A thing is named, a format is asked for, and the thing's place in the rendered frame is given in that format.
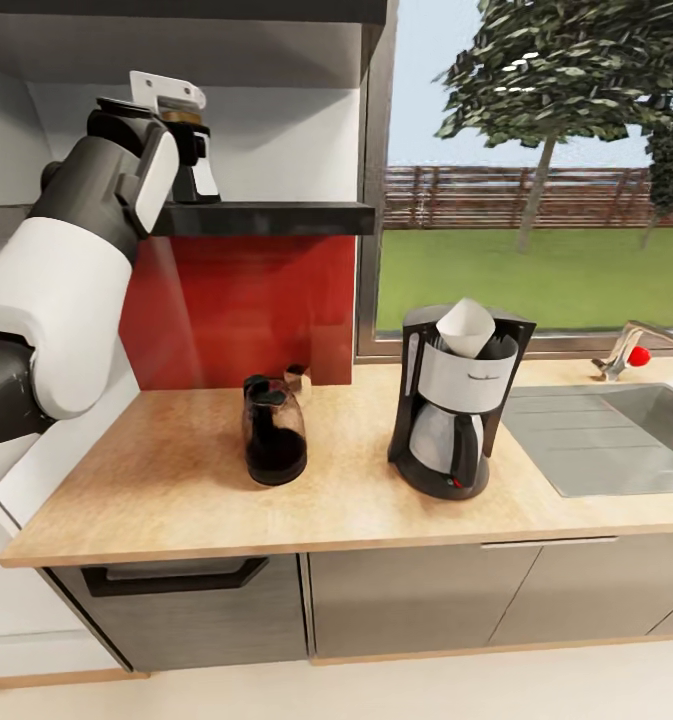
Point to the dishwasher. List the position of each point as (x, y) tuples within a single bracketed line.
[(196, 613)]

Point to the bottle of coffee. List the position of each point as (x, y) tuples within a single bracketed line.
[(193, 184)]

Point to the coffee maker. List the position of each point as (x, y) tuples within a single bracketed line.
[(450, 407)]

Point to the paper coffee filter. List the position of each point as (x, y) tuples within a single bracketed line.
[(466, 328)]

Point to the water glass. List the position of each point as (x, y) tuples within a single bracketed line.
[(299, 379)]

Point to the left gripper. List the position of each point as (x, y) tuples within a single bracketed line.
[(189, 147)]

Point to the electric kettle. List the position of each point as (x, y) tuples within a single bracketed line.
[(273, 431)]

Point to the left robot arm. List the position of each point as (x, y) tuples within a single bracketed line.
[(65, 271)]

